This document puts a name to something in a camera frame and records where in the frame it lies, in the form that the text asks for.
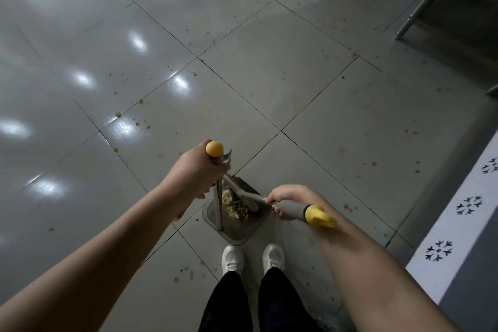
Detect person's left forearm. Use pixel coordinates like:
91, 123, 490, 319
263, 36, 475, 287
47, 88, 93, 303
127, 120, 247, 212
0, 184, 183, 332

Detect white cloth with black print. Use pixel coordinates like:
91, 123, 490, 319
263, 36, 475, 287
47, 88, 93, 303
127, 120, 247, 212
405, 144, 498, 306

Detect tan debris pile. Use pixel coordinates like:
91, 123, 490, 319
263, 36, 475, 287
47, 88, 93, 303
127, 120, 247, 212
223, 189, 252, 222

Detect white right shoe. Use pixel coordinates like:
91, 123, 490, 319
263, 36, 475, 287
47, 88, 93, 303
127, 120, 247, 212
262, 243, 286, 275

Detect white left shoe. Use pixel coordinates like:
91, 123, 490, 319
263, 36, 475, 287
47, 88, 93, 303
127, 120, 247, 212
221, 244, 246, 276

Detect person's left hand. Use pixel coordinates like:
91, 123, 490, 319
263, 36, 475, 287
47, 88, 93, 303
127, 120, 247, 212
165, 140, 231, 205

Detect grey dustpan with yellow knob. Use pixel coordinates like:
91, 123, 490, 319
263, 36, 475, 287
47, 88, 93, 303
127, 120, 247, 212
202, 141, 274, 246

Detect black trousers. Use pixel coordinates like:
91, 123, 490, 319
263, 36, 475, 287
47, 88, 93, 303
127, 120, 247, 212
198, 267, 324, 332

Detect white shoe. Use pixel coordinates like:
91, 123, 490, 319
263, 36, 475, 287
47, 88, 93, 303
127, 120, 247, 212
262, 243, 286, 275
221, 244, 246, 276

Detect grey broom with yellow grip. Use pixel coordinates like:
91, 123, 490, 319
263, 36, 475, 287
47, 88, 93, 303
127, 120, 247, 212
222, 173, 338, 229

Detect person's right forearm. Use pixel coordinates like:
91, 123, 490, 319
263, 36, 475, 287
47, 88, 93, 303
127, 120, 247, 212
307, 207, 461, 332

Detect person's right hand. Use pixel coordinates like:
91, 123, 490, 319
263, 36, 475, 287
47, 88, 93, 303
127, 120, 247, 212
265, 184, 321, 223

